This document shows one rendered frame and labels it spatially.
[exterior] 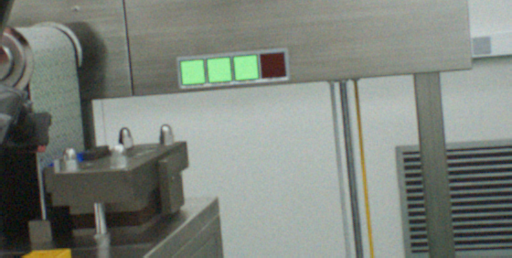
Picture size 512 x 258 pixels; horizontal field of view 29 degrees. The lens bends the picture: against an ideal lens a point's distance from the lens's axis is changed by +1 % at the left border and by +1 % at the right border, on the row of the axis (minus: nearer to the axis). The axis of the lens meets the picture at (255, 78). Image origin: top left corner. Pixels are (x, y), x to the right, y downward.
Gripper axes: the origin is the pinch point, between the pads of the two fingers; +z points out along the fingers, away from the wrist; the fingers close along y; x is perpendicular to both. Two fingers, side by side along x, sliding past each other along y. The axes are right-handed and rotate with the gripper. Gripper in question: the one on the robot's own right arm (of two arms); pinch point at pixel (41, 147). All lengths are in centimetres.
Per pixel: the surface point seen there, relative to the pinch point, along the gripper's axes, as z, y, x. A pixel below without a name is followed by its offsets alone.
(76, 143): 15.9, 0.3, 7.2
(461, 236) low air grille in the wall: 268, 80, 58
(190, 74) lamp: 20.4, 23.4, 23.7
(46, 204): 4.7, 0.3, -10.1
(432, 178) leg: 49, 74, 7
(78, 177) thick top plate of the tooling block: -2.8, 9.5, -7.9
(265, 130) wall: 243, -5, 104
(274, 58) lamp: 19, 42, 26
